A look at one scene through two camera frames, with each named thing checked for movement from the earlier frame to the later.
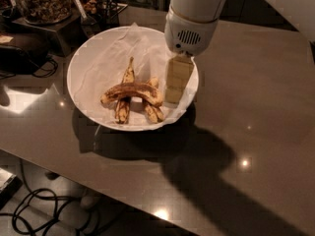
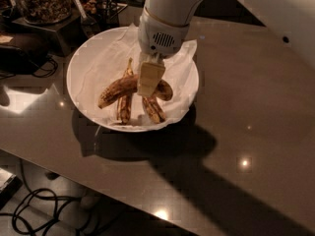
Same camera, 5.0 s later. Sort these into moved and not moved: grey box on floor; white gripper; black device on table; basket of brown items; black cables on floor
Moved: white gripper
Not moved: black device on table; basket of brown items; grey box on floor; black cables on floor
